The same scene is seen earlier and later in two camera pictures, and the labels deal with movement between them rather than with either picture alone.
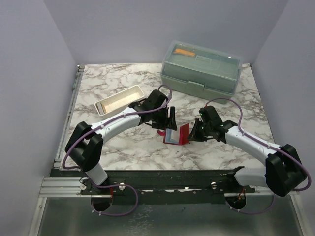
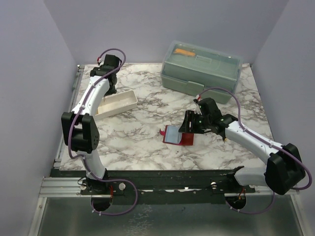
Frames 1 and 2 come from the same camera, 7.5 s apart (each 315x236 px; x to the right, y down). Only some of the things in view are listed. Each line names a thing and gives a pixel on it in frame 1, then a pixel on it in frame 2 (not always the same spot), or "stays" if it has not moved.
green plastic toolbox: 208,73 stays
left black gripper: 168,122 → 110,91
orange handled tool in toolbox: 184,52 stays
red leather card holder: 180,137 stays
